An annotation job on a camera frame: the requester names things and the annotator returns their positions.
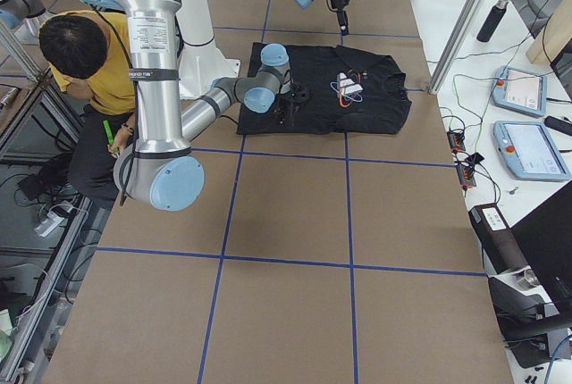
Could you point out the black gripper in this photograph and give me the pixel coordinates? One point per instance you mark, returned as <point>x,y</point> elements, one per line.
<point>339,1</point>
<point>284,104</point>

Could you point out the person in yellow shirt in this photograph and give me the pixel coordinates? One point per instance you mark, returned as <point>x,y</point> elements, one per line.
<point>86,52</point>

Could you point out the aluminium frame post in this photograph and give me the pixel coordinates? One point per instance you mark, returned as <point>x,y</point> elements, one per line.
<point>454,43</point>

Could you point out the near blue teach pendant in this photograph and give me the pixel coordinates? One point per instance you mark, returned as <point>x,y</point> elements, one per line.
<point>529,152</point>

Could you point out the black cylinder bottle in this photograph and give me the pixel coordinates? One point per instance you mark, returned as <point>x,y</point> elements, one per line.
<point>492,21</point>

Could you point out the black box device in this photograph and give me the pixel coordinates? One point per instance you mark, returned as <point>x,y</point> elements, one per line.
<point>500,251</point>

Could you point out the white power strip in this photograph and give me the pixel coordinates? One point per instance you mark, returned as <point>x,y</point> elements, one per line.
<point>54,217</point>

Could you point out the far blue teach pendant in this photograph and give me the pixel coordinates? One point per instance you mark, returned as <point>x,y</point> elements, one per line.
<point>520,91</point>

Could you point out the blue teach pendant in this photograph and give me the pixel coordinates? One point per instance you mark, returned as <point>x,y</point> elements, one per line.
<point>520,91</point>
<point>529,152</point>

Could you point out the black monitor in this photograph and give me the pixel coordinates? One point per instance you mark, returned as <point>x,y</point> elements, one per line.
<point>544,238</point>

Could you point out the orange black connector module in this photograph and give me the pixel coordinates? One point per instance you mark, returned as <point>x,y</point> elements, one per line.
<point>456,141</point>

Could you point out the black graphic t-shirt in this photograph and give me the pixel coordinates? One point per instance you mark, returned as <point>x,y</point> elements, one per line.
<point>351,90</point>

